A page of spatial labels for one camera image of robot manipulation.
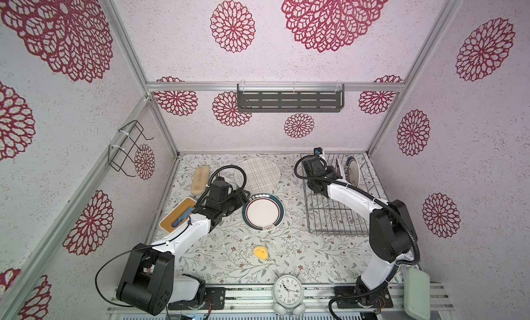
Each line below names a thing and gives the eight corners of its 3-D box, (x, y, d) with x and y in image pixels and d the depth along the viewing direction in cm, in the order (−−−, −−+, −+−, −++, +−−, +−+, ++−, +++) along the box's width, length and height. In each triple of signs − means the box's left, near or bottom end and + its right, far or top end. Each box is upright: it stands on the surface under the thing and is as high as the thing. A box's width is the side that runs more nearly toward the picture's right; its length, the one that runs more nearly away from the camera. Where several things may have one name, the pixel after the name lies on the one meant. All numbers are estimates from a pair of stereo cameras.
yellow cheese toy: (253, 259, 85) (253, 257, 83) (253, 248, 88) (253, 246, 86) (268, 259, 85) (268, 257, 83) (267, 248, 88) (268, 246, 86)
